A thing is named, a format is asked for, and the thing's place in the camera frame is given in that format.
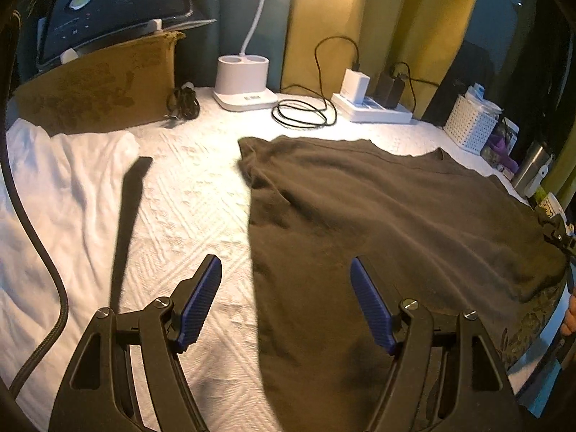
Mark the dark brown t-shirt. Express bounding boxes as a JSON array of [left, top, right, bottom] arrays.
[[238, 136, 569, 431]]

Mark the person left hand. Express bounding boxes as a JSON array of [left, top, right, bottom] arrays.
[[561, 293, 576, 337]]

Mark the white bed cover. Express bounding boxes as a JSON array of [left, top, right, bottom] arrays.
[[0, 86, 568, 432]]

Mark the white cartoon mug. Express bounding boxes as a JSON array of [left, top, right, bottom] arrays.
[[537, 192, 567, 223]]

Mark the steel travel tumbler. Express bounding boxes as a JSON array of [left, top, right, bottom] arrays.
[[512, 140, 554, 198]]

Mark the purple cloth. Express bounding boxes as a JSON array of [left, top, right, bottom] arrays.
[[480, 135, 519, 175]]

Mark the white plastic basket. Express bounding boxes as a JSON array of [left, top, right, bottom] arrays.
[[443, 95, 503, 155]]

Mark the white power strip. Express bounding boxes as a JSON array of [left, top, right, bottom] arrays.
[[331, 93, 412, 125]]

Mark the brown cardboard box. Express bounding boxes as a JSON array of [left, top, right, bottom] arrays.
[[15, 31, 185, 136]]

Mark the black charger adapter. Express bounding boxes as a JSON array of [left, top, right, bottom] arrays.
[[373, 72, 405, 109]]

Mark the white charger plug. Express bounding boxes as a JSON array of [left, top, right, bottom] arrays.
[[340, 68, 370, 105]]

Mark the white desk lamp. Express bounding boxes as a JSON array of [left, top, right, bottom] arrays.
[[213, 0, 279, 112]]

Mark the yellow curtain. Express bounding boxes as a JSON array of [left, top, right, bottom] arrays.
[[281, 0, 476, 118]]

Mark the dark tablet screen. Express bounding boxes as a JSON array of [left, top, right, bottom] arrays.
[[36, 0, 193, 68]]

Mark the black braided cable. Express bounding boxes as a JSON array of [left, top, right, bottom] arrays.
[[0, 8, 69, 400]]

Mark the small black cable bundle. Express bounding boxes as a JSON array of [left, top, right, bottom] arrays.
[[164, 81, 202, 123]]

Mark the coiled black cable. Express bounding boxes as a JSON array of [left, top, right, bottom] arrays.
[[270, 35, 361, 130]]

